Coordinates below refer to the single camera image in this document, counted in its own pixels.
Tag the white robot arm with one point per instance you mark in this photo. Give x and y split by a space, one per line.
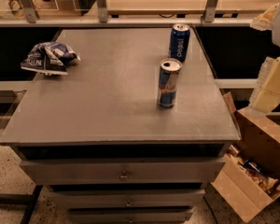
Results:
266 95

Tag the red bull can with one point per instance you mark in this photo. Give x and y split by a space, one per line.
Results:
168 75

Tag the blue pepsi can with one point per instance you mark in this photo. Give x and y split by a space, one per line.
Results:
179 41

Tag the top grey drawer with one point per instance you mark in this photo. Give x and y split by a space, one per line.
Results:
122 171

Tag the grey drawer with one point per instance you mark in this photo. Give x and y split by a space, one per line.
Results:
127 198
122 171
130 216

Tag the crumpled blue chip bag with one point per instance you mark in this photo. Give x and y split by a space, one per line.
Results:
49 58

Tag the middle grey drawer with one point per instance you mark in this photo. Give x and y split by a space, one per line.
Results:
127 198

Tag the bottom grey drawer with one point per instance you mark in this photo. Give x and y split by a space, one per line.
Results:
130 216

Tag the open cardboard box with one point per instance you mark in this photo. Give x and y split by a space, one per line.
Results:
250 178

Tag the grey metal railing frame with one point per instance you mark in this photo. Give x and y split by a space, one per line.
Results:
68 13

